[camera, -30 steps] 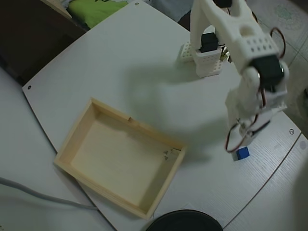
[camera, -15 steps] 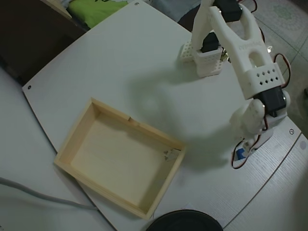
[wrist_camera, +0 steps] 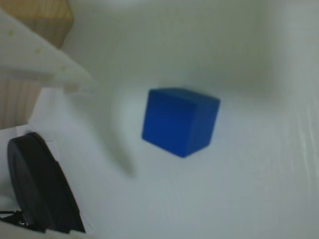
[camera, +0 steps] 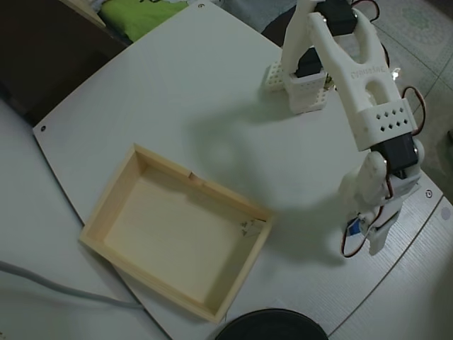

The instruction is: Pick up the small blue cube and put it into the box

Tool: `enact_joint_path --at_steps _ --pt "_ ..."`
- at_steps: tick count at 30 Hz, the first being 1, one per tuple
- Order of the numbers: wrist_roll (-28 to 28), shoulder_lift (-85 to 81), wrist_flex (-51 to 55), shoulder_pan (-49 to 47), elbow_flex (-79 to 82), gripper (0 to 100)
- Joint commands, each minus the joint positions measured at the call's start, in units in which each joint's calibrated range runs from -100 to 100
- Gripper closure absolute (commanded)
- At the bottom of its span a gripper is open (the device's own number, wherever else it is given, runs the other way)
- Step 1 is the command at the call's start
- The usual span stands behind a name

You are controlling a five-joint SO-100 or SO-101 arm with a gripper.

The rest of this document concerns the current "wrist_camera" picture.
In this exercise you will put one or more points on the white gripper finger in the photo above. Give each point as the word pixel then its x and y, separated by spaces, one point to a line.
pixel 32 54
pixel 25 234

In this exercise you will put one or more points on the light wooden box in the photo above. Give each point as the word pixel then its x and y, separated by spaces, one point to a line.
pixel 49 25

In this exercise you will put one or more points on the black round object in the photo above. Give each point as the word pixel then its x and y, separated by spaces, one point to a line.
pixel 40 179

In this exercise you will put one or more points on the small blue cube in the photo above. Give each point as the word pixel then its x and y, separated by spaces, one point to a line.
pixel 179 122

